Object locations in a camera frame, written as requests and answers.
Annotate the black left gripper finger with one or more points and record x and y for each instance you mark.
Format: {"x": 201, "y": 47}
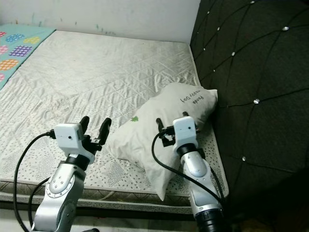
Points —
{"x": 105, "y": 130}
{"x": 84, "y": 122}

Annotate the black tufted bed headboard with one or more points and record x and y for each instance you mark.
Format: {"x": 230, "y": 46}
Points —
{"x": 256, "y": 72}

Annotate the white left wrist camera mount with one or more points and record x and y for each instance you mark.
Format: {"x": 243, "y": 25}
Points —
{"x": 68, "y": 137}

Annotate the grey quilted mattress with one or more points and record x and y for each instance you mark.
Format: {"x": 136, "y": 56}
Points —
{"x": 101, "y": 82}

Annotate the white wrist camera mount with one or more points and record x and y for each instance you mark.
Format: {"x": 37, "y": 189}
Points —
{"x": 68, "y": 137}
{"x": 185, "y": 133}

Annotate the teal blanket coloured hearts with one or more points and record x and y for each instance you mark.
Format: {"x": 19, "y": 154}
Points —
{"x": 19, "y": 48}

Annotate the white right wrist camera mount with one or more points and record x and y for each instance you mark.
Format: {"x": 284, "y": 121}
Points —
{"x": 185, "y": 133}

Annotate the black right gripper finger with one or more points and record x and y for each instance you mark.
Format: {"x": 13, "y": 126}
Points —
{"x": 185, "y": 115}
{"x": 161, "y": 127}

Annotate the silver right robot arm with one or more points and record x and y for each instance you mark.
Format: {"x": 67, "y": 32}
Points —
{"x": 198, "y": 176}

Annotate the white pillow green tree print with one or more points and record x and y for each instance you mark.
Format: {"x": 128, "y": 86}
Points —
{"x": 140, "y": 145}

